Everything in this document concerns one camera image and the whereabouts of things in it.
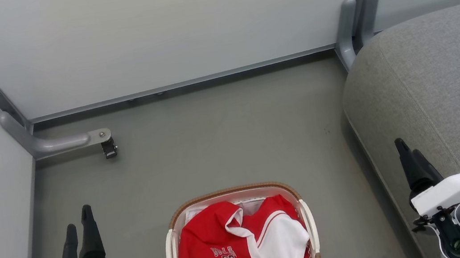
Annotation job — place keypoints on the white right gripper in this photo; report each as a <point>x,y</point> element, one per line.
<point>454,189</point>

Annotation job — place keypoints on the red Bulls jersey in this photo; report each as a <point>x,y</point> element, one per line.
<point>211,248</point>

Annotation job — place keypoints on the red and white shorts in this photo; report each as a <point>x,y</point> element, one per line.
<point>281,234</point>

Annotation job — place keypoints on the grey fabric sofa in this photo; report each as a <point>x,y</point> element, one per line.
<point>435,82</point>

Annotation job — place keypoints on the small black caster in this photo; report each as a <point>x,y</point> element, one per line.
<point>109,149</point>

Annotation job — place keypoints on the white laundry basket brown rim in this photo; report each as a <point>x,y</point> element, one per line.
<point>239,195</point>

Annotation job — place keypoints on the grey partition foot bracket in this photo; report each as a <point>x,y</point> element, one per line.
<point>52,144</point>

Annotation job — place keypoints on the grey double partition post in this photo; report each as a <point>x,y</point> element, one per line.
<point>355,8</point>

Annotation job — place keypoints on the grey partition bottom rail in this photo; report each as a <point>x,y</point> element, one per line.
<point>183,84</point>

